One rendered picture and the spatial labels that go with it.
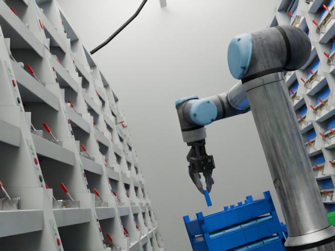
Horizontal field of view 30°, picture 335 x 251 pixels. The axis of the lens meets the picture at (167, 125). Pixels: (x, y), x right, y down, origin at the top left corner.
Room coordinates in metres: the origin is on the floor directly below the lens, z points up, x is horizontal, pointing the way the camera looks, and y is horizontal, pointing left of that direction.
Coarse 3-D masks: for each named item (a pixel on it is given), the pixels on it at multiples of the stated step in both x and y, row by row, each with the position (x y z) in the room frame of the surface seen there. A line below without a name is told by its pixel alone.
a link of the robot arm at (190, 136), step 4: (200, 128) 2.31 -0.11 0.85; (204, 128) 2.33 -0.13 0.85; (184, 132) 2.32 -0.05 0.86; (188, 132) 2.31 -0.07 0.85; (192, 132) 2.30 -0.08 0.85; (196, 132) 2.31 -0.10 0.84; (200, 132) 2.31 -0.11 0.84; (204, 132) 2.33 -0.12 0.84; (184, 136) 2.33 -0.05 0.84; (188, 136) 2.31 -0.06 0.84; (192, 136) 2.31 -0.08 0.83; (196, 136) 2.31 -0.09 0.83; (200, 136) 2.31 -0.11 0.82; (204, 136) 2.33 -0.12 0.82; (184, 140) 2.33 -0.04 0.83; (188, 140) 2.32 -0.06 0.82; (192, 140) 2.31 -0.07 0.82; (196, 140) 2.31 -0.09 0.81; (200, 140) 2.33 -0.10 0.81
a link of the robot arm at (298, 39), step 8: (288, 32) 1.64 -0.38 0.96; (296, 32) 1.65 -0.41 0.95; (304, 32) 1.69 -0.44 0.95; (296, 40) 1.65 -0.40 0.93; (304, 40) 1.67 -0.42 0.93; (296, 48) 1.65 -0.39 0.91; (304, 48) 1.67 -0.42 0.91; (296, 56) 1.66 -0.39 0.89; (304, 56) 1.69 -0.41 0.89; (296, 64) 1.71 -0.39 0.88; (304, 64) 1.76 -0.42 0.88; (240, 80) 2.08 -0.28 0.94; (232, 88) 2.16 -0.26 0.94; (240, 88) 2.06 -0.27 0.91; (224, 96) 2.21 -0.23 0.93; (232, 96) 2.14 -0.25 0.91; (240, 96) 2.09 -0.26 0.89; (224, 104) 2.20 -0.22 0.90; (232, 104) 2.17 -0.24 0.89; (240, 104) 2.14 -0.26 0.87; (248, 104) 2.14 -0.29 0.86; (224, 112) 2.20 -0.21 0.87; (232, 112) 2.22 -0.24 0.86; (240, 112) 2.22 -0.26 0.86
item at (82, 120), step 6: (60, 90) 2.22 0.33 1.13; (66, 108) 2.26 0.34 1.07; (72, 114) 2.38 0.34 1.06; (78, 114) 2.63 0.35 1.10; (84, 114) 2.82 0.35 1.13; (72, 120) 2.38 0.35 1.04; (78, 120) 2.52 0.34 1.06; (84, 120) 2.67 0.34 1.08; (72, 126) 2.82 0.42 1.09; (84, 126) 2.67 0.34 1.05
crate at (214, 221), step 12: (264, 192) 2.39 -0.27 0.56; (252, 204) 2.36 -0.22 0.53; (264, 204) 2.38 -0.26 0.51; (204, 216) 2.51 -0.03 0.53; (216, 216) 2.32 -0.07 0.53; (228, 216) 2.33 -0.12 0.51; (240, 216) 2.35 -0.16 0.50; (252, 216) 2.36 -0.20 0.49; (192, 228) 2.41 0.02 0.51; (204, 228) 2.30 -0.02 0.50; (216, 228) 2.32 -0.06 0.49
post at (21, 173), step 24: (0, 48) 1.45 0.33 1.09; (0, 72) 1.42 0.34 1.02; (0, 96) 1.42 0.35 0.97; (24, 120) 1.49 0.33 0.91; (0, 144) 1.42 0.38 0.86; (24, 144) 1.42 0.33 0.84; (0, 168) 1.42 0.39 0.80; (24, 168) 1.42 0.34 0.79; (48, 216) 1.46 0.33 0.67; (0, 240) 1.42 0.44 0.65; (24, 240) 1.42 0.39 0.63; (48, 240) 1.42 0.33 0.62
